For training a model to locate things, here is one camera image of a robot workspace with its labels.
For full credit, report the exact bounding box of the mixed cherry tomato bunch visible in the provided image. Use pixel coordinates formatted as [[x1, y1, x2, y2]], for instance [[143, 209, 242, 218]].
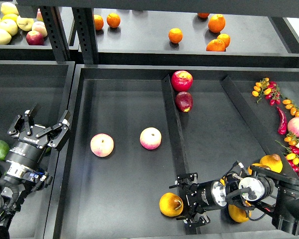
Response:
[[276, 133, 299, 177]]

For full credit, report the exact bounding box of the dark red apple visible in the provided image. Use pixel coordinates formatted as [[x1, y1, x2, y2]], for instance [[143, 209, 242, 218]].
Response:
[[175, 92, 193, 113]]

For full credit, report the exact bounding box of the black centre tray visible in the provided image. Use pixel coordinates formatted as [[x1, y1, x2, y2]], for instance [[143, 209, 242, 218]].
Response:
[[45, 65, 299, 239]]

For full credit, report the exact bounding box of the black left tray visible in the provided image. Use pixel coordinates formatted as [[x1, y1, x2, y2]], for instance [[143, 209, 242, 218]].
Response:
[[0, 60, 75, 239]]

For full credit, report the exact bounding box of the red apple on shelf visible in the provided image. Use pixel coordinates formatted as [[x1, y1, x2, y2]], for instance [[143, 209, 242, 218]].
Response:
[[26, 30, 44, 45]]

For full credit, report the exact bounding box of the black tray divider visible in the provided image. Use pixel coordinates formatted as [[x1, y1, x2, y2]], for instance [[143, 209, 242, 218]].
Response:
[[221, 76, 299, 184], [160, 74, 201, 235]]

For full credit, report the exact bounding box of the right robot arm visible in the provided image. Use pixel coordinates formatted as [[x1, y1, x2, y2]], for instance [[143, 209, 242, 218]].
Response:
[[172, 161, 299, 236]]

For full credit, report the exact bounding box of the bright red apple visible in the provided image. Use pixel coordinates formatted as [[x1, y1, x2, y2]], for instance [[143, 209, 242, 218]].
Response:
[[171, 70, 193, 92]]

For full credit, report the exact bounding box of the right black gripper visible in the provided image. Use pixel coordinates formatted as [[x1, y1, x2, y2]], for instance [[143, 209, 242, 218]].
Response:
[[169, 173, 227, 228]]

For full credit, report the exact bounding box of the pink apple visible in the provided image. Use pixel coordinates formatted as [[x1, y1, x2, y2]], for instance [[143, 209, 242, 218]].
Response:
[[140, 127, 161, 150], [90, 133, 114, 157], [287, 117, 299, 137]]

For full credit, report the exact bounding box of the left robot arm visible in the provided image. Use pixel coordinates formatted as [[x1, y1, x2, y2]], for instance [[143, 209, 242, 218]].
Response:
[[0, 105, 71, 239]]

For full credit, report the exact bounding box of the pink apple right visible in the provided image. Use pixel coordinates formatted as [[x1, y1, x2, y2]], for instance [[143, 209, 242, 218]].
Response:
[[287, 117, 299, 137]]

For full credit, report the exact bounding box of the black tray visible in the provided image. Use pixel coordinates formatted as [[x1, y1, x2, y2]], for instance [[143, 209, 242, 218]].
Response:
[[45, 65, 299, 239], [0, 60, 75, 239]]

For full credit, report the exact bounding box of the pink apple left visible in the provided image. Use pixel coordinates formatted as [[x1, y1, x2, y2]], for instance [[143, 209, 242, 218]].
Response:
[[90, 133, 114, 157]]

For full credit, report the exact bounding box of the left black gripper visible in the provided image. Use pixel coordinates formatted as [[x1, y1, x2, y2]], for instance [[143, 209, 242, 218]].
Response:
[[5, 104, 71, 171]]

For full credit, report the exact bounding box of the red chili pepper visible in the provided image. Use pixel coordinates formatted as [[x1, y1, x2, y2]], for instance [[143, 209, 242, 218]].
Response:
[[276, 107, 288, 135]]

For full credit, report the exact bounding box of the yellow lemon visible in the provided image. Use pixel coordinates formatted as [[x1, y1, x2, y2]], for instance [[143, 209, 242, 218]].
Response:
[[2, 13, 18, 22]]

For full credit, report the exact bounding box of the peach on shelf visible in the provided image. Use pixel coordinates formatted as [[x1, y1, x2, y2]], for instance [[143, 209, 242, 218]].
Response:
[[32, 21, 48, 38]]

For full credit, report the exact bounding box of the pink apple centre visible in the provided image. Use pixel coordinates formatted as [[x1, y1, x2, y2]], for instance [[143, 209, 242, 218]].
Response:
[[140, 127, 161, 150]]

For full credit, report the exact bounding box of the black shelf post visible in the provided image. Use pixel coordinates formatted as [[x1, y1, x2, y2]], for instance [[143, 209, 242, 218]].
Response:
[[72, 7, 99, 65], [39, 6, 70, 62]]

